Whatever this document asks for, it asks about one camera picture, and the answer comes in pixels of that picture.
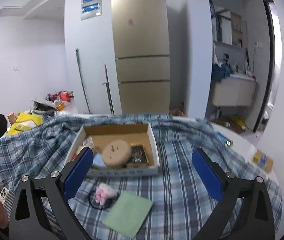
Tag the bathroom wall shelf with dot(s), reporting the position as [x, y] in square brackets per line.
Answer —
[227, 27]

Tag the blue plaid cloth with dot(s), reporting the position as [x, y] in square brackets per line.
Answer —
[182, 204]

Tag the blue lighter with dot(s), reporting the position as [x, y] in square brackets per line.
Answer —
[228, 142]

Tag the blue clothes pile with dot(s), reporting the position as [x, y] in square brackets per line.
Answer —
[220, 72]

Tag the blue tissue pack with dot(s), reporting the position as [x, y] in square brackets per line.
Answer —
[98, 162]

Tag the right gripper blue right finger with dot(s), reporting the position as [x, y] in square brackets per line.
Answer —
[255, 219]

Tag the wall electrical panel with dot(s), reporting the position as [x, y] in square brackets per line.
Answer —
[90, 9]

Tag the red white cigarette pack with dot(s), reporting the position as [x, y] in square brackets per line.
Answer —
[80, 151]

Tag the yellow cigarette pack on table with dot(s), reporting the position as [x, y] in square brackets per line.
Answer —
[263, 161]

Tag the smartphone white case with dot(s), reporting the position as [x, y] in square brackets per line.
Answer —
[7, 199]

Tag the grey mop handle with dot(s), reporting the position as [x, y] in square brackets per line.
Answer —
[82, 80]

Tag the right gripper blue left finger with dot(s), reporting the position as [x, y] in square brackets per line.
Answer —
[28, 217]

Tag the beige round plush cushion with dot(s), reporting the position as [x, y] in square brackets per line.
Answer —
[116, 153]

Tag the yellow plastic bag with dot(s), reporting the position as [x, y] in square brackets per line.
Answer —
[24, 123]

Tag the grey folded bag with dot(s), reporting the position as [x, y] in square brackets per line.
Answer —
[43, 105]

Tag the shallow cardboard box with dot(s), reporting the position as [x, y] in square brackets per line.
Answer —
[98, 137]

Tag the red snack bag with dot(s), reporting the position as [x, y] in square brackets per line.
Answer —
[60, 96]

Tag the gold three-door refrigerator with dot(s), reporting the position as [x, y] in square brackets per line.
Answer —
[142, 55]

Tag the beige bathroom vanity cabinet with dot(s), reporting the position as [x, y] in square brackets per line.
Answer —
[237, 90]

